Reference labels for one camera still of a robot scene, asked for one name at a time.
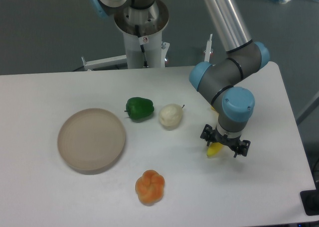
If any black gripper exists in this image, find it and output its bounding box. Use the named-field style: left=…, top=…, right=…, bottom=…
left=200, top=124, right=250, bottom=158

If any yellow banana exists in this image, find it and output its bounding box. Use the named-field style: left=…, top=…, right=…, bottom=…
left=206, top=105, right=224, bottom=158

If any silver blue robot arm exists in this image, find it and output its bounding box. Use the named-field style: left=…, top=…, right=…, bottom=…
left=91, top=0, right=270, bottom=156

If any white pear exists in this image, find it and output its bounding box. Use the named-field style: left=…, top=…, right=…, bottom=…
left=159, top=104, right=185, bottom=130

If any orange knotted bread roll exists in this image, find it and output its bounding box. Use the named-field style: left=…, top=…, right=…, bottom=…
left=135, top=170, right=165, bottom=206

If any green bell pepper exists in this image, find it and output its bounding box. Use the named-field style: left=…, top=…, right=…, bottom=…
left=125, top=97, right=155, bottom=120

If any black device at edge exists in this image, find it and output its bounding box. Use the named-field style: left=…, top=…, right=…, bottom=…
left=300, top=190, right=319, bottom=216

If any beige round plate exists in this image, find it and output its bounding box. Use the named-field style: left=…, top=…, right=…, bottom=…
left=57, top=109, right=126, bottom=175

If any white metal bracket right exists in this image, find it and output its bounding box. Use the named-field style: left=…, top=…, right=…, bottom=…
left=204, top=33, right=213, bottom=62

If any white metal bracket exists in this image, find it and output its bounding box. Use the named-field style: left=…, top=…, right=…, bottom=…
left=81, top=55, right=127, bottom=70
left=204, top=33, right=213, bottom=62

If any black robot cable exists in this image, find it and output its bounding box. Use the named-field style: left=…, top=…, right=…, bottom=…
left=134, top=24, right=149, bottom=69

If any white metal bracket left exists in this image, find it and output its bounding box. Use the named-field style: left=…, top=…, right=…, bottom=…
left=81, top=55, right=127, bottom=70

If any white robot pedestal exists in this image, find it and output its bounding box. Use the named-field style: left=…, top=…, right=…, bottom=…
left=114, top=0, right=169, bottom=69

